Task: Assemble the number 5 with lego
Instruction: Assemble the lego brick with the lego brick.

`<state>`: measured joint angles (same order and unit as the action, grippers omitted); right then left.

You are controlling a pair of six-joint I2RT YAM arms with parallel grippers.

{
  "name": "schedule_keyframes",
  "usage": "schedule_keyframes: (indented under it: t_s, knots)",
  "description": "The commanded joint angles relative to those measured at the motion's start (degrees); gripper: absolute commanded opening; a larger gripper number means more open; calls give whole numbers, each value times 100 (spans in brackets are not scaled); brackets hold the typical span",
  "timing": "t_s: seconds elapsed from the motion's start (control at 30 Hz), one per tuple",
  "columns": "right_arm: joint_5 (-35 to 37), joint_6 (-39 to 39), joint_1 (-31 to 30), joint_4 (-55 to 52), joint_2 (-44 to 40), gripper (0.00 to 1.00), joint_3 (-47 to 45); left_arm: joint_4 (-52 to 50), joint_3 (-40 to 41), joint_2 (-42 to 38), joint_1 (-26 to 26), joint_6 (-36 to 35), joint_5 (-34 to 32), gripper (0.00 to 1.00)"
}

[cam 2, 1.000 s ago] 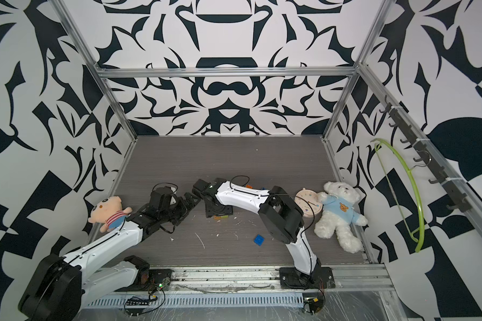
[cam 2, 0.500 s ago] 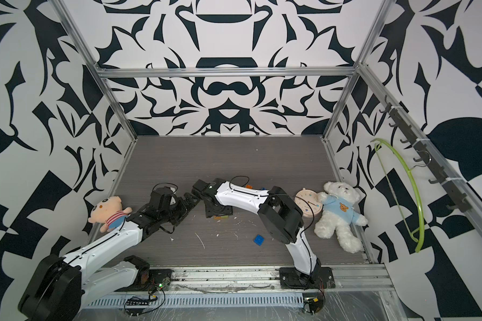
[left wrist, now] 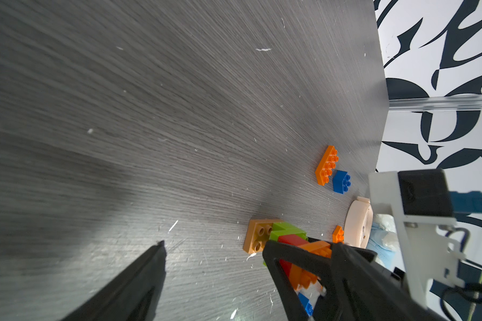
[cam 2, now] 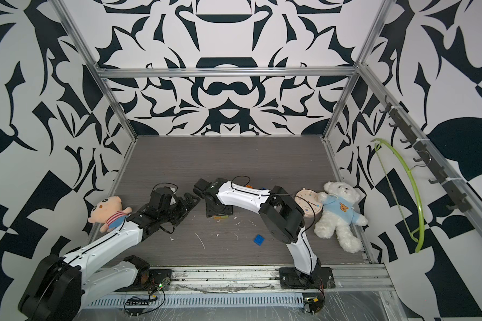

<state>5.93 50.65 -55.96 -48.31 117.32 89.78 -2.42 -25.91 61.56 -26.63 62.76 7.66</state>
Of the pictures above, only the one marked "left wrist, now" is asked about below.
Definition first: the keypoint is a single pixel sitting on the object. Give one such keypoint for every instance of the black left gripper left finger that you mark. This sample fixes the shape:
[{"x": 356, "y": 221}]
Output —
[{"x": 133, "y": 295}]

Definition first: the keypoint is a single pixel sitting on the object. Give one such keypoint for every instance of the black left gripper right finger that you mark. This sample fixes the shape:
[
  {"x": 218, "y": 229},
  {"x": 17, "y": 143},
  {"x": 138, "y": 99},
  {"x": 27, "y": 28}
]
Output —
[{"x": 368, "y": 291}]

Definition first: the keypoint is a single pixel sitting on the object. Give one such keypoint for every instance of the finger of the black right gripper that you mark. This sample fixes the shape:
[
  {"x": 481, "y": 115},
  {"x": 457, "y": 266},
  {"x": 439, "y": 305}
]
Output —
[{"x": 272, "y": 254}]

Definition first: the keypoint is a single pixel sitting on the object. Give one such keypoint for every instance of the orange lego brick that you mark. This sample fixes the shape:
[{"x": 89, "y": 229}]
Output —
[
  {"x": 326, "y": 165},
  {"x": 303, "y": 274},
  {"x": 338, "y": 235}
]

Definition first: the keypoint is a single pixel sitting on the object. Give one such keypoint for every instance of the red lego brick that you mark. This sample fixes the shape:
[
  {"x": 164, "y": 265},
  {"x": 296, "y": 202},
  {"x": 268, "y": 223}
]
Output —
[{"x": 292, "y": 240}]

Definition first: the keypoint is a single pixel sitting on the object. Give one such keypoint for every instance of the small green lego brick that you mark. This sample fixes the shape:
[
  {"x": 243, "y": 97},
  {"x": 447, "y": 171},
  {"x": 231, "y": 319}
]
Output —
[{"x": 283, "y": 228}]

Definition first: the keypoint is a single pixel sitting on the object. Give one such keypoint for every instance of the tan lego plate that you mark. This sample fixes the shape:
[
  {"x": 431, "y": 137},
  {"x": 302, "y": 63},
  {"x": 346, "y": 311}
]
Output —
[{"x": 258, "y": 233}]

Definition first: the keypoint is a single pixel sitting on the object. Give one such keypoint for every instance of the blue lego brick near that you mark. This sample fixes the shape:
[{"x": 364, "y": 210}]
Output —
[{"x": 306, "y": 303}]

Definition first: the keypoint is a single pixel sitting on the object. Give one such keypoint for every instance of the blue lego brick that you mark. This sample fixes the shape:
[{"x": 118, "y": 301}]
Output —
[
  {"x": 341, "y": 182},
  {"x": 306, "y": 303}
]

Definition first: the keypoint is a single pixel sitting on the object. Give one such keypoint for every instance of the blue lego brick far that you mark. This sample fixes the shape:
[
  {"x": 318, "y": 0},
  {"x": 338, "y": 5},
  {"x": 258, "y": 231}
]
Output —
[{"x": 341, "y": 182}]

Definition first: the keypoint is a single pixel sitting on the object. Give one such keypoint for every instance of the white teddy bear plush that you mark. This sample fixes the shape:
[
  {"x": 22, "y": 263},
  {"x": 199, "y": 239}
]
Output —
[{"x": 383, "y": 239}]

